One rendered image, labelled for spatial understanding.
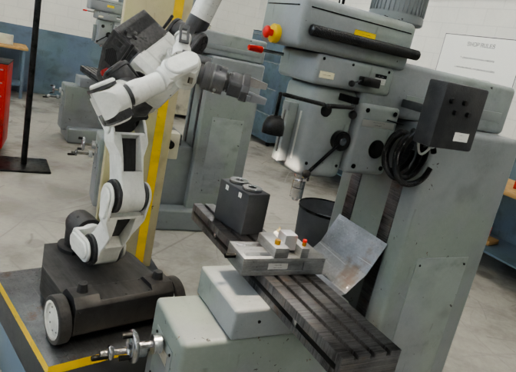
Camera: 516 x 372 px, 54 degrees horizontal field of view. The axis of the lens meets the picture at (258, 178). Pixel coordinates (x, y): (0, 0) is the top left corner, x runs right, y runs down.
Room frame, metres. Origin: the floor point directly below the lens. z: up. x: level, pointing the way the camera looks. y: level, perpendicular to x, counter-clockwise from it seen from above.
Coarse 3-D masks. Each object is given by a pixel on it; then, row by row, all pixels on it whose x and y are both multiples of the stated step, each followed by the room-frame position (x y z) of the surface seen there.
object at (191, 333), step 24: (168, 312) 1.65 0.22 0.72; (192, 312) 1.68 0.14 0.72; (168, 336) 1.58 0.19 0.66; (192, 336) 1.53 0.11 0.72; (216, 336) 1.56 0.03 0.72; (288, 336) 1.68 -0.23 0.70; (168, 360) 1.54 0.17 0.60; (192, 360) 1.49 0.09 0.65; (216, 360) 1.54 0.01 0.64; (240, 360) 1.59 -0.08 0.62; (264, 360) 1.64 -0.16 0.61; (288, 360) 1.70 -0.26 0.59; (312, 360) 1.75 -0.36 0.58
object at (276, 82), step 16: (256, 32) 10.11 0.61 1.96; (272, 48) 9.45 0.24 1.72; (272, 64) 9.35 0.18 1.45; (272, 80) 9.25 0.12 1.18; (288, 80) 9.12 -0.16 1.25; (272, 96) 9.14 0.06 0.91; (176, 112) 10.04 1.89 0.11; (256, 112) 9.53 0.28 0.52; (272, 112) 9.05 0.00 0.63; (256, 128) 9.42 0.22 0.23
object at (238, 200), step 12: (228, 180) 2.20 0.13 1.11; (240, 180) 2.22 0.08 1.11; (228, 192) 2.15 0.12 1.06; (240, 192) 2.09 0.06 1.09; (252, 192) 2.08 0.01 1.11; (264, 192) 2.13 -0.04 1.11; (228, 204) 2.14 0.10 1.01; (240, 204) 2.07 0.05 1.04; (252, 204) 2.06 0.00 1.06; (264, 204) 2.10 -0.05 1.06; (216, 216) 2.19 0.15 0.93; (228, 216) 2.12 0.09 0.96; (240, 216) 2.06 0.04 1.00; (252, 216) 2.07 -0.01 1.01; (264, 216) 2.11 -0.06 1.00; (240, 228) 2.05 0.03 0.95; (252, 228) 2.08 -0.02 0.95
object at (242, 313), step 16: (208, 272) 1.79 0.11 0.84; (224, 272) 1.82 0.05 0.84; (208, 288) 1.75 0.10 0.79; (224, 288) 1.69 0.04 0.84; (240, 288) 1.71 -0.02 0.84; (208, 304) 1.73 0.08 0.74; (224, 304) 1.62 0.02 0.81; (240, 304) 1.59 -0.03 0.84; (256, 304) 1.62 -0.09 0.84; (224, 320) 1.60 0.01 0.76; (240, 320) 1.56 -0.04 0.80; (256, 320) 1.59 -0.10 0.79; (272, 320) 1.62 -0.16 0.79; (240, 336) 1.57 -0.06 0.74; (256, 336) 1.60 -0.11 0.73
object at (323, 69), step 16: (288, 48) 1.82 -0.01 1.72; (288, 64) 1.80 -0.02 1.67; (304, 64) 1.71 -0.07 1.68; (320, 64) 1.66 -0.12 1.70; (336, 64) 1.69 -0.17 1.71; (352, 64) 1.72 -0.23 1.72; (368, 64) 1.77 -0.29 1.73; (304, 80) 1.70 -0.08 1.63; (320, 80) 1.67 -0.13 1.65; (336, 80) 1.70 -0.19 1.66; (384, 80) 1.80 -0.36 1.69
